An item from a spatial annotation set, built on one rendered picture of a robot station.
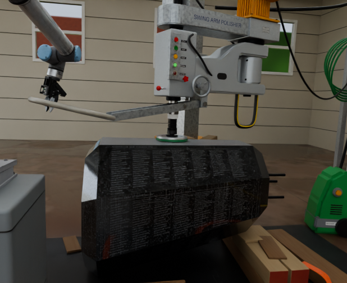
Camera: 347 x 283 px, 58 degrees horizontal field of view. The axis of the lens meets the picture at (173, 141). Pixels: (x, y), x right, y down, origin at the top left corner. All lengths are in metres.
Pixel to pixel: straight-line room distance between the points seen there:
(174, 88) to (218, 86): 0.36
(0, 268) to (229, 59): 1.85
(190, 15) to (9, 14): 6.84
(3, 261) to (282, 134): 8.62
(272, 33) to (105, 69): 5.98
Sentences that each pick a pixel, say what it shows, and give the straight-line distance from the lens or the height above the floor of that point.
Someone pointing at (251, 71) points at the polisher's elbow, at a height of 1.38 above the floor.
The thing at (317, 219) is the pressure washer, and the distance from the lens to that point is 3.14.
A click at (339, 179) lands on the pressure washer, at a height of 0.51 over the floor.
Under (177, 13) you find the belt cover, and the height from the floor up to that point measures 1.68.
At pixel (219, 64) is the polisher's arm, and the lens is 2.25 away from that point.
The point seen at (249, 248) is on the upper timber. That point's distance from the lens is 2.18.
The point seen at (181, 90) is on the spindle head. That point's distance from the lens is 2.05.
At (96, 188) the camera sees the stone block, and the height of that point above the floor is 0.66.
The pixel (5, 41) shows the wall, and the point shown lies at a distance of 8.56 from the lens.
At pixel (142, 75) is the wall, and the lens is 8.08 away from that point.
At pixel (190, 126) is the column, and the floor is 0.91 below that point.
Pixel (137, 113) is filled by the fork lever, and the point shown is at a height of 1.05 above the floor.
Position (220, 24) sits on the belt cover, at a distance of 2.27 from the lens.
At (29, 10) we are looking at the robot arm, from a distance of 1.60.
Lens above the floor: 1.16
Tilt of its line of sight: 8 degrees down
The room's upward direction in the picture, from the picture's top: 2 degrees clockwise
